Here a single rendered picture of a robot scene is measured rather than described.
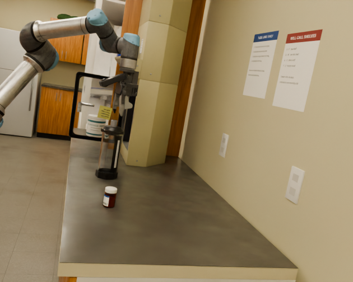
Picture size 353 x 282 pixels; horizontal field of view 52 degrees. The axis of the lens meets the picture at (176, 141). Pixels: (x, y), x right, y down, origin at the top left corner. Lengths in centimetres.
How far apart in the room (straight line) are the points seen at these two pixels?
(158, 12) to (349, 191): 131
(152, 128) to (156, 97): 17
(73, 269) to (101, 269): 7
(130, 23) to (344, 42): 142
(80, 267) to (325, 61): 95
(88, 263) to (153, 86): 117
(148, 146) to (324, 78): 107
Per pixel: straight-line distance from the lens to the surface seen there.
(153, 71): 195
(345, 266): 112
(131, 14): 232
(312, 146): 124
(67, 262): 100
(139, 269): 103
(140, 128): 197
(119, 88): 166
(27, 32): 183
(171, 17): 199
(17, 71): 189
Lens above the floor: 143
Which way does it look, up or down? 9 degrees down
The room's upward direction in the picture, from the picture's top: 10 degrees clockwise
